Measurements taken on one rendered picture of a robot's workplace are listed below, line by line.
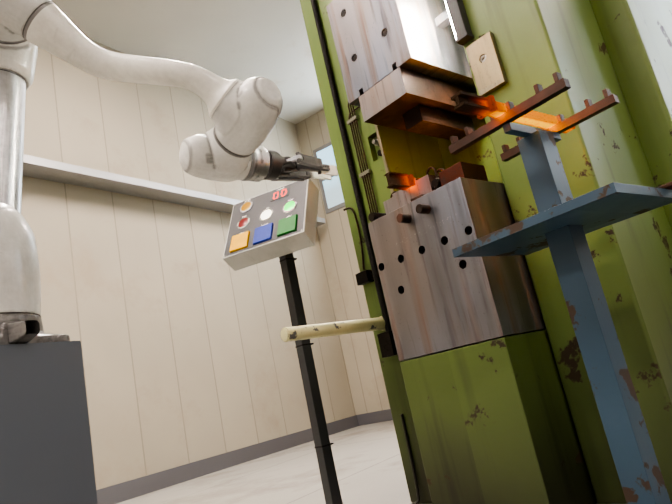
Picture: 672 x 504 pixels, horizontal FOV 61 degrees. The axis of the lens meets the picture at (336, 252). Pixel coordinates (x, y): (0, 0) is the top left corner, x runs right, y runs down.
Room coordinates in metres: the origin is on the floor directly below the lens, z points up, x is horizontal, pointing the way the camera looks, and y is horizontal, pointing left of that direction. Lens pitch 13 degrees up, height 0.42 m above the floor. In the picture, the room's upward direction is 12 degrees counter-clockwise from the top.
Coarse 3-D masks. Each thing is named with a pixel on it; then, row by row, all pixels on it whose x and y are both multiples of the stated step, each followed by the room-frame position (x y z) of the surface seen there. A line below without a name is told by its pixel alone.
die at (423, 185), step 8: (424, 176) 1.67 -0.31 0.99; (432, 176) 1.67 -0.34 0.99; (416, 184) 1.70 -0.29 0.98; (424, 184) 1.68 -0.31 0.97; (400, 192) 1.75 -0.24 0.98; (408, 192) 1.72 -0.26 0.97; (416, 192) 1.70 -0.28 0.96; (424, 192) 1.68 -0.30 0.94; (392, 200) 1.78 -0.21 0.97; (400, 200) 1.75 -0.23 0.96; (408, 200) 1.73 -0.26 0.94; (392, 208) 1.78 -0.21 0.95
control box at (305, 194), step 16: (272, 192) 2.06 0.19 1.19; (288, 192) 2.01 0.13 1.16; (304, 192) 1.97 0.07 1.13; (240, 208) 2.10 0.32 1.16; (256, 208) 2.05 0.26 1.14; (272, 208) 2.01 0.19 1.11; (304, 208) 1.93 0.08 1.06; (256, 224) 2.01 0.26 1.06; (304, 224) 1.90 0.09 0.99; (272, 240) 1.93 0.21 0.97; (288, 240) 1.92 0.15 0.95; (304, 240) 1.92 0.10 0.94; (224, 256) 2.00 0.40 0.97; (240, 256) 1.99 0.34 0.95; (256, 256) 1.99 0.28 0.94; (272, 256) 1.99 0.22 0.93
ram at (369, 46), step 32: (352, 0) 1.75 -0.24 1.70; (384, 0) 1.65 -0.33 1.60; (416, 0) 1.70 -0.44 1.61; (352, 32) 1.77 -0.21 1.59; (384, 32) 1.68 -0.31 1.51; (416, 32) 1.67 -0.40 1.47; (448, 32) 1.80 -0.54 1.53; (352, 64) 1.80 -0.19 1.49; (384, 64) 1.70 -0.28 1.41; (416, 64) 1.67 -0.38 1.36; (448, 64) 1.76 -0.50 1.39; (352, 96) 1.82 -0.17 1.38
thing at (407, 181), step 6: (390, 174) 1.65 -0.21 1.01; (396, 174) 1.66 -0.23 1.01; (402, 174) 1.68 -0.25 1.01; (390, 180) 1.65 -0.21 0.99; (396, 180) 1.67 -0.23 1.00; (402, 180) 1.68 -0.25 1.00; (408, 180) 1.70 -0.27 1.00; (414, 180) 1.70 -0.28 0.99; (390, 186) 1.65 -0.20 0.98; (396, 186) 1.66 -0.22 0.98; (402, 186) 1.67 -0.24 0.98; (408, 186) 1.69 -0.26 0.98
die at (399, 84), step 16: (384, 80) 1.71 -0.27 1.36; (400, 80) 1.67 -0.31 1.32; (416, 80) 1.71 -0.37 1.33; (432, 80) 1.77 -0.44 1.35; (368, 96) 1.77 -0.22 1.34; (384, 96) 1.72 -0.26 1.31; (400, 96) 1.68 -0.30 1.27; (416, 96) 1.70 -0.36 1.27; (432, 96) 1.75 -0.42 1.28; (448, 96) 1.81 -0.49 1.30; (368, 112) 1.78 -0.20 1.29; (384, 112) 1.76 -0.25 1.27; (400, 112) 1.79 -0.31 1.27; (400, 128) 1.92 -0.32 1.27
